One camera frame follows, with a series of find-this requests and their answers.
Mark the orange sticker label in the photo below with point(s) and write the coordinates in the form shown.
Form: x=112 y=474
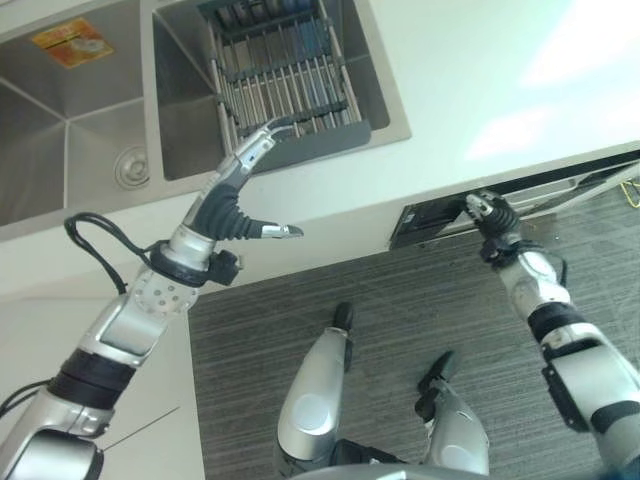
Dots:
x=72 y=42

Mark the robot left five-finger hand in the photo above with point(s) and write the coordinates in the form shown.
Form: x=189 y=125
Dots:
x=222 y=210

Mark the metal dish drying rack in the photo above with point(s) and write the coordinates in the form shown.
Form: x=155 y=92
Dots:
x=280 y=85

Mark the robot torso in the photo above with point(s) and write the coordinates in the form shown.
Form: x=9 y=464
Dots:
x=357 y=455

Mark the robot right silver arm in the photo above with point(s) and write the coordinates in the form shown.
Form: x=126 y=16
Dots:
x=575 y=360

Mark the robot right five-finger hand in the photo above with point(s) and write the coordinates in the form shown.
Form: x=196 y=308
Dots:
x=500 y=217

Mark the round metal sink drain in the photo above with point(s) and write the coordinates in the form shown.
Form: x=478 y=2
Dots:
x=131 y=167

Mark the robot right silver leg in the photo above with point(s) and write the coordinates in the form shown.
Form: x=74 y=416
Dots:
x=457 y=430

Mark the robot left silver arm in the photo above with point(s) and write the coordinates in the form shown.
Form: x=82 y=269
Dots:
x=125 y=320

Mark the stainless steel double sink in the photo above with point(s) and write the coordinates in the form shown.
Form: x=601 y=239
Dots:
x=50 y=125

